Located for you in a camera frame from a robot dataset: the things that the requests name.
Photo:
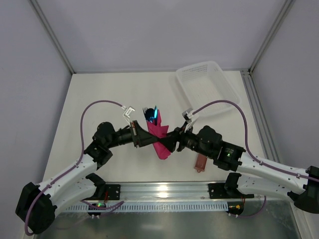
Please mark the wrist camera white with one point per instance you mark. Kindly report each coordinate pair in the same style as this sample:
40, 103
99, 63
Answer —
190, 118
127, 113

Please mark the aluminium frame post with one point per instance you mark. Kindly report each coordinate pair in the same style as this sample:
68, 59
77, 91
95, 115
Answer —
51, 34
276, 25

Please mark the right aluminium frame post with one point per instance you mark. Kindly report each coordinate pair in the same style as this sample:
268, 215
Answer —
276, 25

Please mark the white plastic basket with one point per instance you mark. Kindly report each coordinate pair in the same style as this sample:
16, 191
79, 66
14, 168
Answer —
205, 82

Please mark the left controller board black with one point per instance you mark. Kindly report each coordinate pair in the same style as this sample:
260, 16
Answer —
96, 207

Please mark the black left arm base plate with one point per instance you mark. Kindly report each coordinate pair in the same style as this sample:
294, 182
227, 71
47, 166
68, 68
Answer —
112, 191

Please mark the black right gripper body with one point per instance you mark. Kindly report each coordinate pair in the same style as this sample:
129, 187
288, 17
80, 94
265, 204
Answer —
179, 140

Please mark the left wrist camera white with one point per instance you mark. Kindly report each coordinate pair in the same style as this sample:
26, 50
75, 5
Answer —
127, 113

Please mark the controller board black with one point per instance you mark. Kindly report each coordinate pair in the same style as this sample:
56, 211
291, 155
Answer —
96, 207
235, 210

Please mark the left aluminium frame post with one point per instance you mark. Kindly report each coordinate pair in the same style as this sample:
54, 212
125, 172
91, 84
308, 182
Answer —
51, 34

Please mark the brown utensil tray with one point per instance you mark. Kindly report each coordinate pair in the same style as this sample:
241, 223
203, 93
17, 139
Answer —
200, 163

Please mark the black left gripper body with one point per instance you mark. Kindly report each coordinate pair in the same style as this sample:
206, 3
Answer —
135, 134

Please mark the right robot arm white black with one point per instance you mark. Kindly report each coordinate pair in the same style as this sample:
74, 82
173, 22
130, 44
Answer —
250, 175

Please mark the white slotted cable duct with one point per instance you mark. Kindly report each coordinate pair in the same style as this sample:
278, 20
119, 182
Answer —
152, 207

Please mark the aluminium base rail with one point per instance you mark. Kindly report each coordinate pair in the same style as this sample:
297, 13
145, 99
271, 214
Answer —
163, 190

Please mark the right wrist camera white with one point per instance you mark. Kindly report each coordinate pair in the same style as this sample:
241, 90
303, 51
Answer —
190, 118

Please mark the blue metallic fork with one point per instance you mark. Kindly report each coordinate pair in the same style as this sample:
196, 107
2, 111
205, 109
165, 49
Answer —
145, 111

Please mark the right side aluminium rail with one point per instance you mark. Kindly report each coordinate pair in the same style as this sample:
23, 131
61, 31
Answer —
263, 129

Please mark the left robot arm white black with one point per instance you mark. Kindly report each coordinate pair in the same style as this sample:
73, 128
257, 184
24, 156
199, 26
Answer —
39, 204

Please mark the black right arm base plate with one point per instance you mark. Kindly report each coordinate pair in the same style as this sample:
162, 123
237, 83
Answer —
217, 191

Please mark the right controller board black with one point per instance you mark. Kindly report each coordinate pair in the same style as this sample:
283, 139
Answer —
235, 210

